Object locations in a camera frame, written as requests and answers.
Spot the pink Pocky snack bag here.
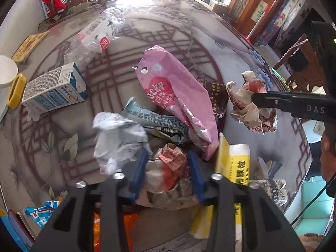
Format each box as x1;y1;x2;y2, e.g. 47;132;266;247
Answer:
135;45;219;161

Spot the white desk fan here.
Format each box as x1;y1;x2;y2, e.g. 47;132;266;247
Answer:
0;55;18;121

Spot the red white wrapper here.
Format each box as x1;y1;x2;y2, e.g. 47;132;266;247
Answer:
136;143;198;210

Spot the yellow medicine box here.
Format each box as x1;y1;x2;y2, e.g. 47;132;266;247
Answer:
190;133;250;239

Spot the patterned floral tablecloth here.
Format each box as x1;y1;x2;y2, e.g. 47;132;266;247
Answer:
0;0;313;252

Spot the blue white milk carton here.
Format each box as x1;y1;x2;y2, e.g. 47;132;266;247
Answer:
22;63;87;114

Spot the dark brown snack wrapper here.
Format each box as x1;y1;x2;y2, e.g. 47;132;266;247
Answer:
200;81;229;118

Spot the blue white snack packet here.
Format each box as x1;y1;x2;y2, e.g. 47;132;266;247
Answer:
23;200;61;228

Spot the crushed clear plastic bottle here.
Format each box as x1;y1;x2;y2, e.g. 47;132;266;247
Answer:
64;7;125;69

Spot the white newspaper ball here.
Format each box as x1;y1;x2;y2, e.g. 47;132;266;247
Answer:
92;112;153;175

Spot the yellow patterned book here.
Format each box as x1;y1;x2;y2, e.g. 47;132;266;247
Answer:
11;30;50;63

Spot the blue printed snack wrapper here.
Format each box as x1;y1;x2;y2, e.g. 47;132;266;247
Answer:
121;97;189;135

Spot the carved wooden chair near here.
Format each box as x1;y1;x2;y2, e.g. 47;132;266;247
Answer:
273;34;329;94

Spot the yellow tape measure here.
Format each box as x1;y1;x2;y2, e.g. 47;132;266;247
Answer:
7;74;27;109

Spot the person right hand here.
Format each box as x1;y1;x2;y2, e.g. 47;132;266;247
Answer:
320;131;336;181

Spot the orange snack packet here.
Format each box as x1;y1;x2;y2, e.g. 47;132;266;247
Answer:
93;209;141;251

